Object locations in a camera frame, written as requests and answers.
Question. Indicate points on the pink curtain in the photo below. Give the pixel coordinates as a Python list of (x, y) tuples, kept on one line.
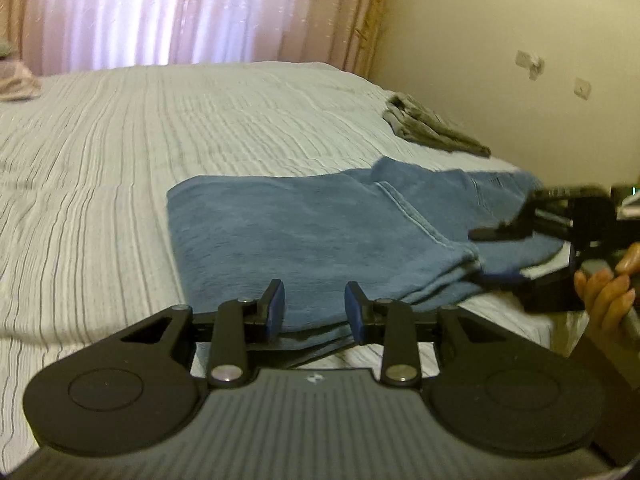
[(190, 10)]

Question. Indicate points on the person's right hand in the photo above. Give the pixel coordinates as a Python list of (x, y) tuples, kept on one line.
[(602, 292)]

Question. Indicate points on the grey folded garment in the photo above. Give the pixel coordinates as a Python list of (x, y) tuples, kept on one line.
[(425, 125)]

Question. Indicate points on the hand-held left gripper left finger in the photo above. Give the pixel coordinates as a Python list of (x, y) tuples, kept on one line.
[(276, 310)]

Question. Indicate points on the pink folded cloth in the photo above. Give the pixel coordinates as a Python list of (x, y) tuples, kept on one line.
[(17, 82)]

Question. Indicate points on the blue denim jeans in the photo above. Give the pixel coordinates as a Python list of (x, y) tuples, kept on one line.
[(310, 230)]

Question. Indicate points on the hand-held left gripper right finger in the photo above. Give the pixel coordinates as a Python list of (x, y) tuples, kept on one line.
[(353, 312)]

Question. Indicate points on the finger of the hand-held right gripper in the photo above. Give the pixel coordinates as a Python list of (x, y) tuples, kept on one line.
[(505, 230), (510, 276)]

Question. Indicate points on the white striped bed cover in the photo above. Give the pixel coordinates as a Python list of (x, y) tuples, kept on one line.
[(125, 135)]

